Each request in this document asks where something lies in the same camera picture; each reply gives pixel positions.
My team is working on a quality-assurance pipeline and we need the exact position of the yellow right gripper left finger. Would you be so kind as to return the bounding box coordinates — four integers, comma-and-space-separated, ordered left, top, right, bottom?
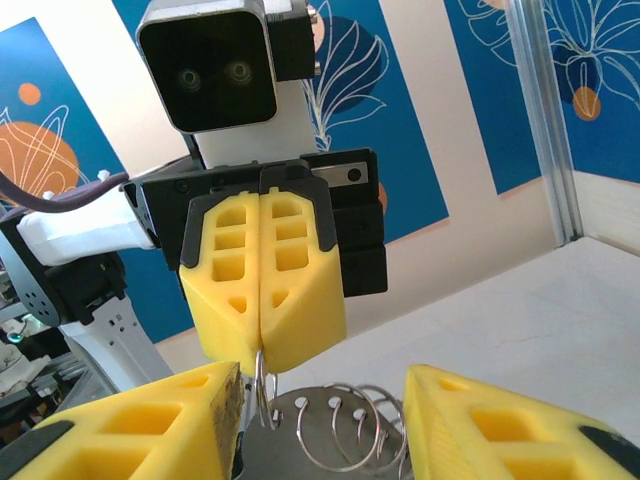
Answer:
0, 360, 245, 480

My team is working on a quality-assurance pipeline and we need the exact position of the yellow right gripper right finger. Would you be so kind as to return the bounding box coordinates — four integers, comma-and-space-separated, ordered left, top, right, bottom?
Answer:
401, 363, 640, 480

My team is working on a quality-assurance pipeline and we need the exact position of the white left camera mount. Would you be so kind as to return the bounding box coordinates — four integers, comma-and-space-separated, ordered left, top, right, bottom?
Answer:
192, 79, 321, 169

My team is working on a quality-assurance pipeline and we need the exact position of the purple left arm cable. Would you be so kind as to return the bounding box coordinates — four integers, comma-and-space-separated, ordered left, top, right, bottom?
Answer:
0, 169, 132, 214

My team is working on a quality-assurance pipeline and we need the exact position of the aluminium frame post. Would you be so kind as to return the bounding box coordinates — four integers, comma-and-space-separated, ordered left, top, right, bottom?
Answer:
507, 0, 587, 247

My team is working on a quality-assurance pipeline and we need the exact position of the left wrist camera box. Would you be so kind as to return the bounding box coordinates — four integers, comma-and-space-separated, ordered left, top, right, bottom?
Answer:
135, 0, 279, 135

